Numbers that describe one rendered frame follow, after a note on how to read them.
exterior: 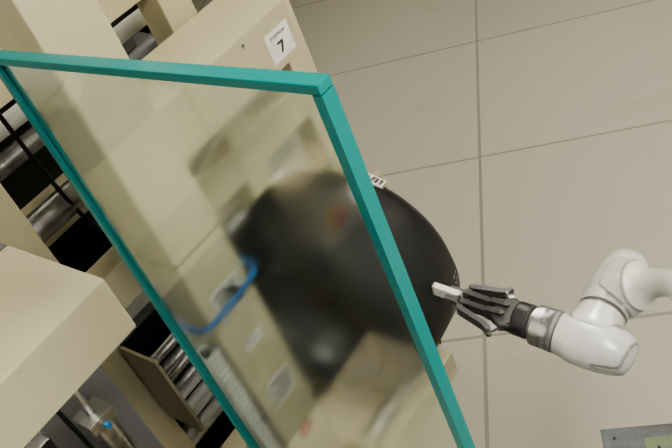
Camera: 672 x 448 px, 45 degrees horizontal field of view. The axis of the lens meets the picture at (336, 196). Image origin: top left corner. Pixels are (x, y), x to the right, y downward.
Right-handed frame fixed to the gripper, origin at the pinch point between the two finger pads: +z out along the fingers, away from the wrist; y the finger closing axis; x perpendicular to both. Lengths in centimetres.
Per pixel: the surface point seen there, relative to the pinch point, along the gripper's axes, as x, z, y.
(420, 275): -3.2, 6.4, 0.2
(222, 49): -47, 58, -11
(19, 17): -90, 38, 41
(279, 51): -37, 56, -26
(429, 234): -6.1, 9.0, -9.5
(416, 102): 148, 160, -221
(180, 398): 27, 60, 40
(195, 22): -44, 78, -22
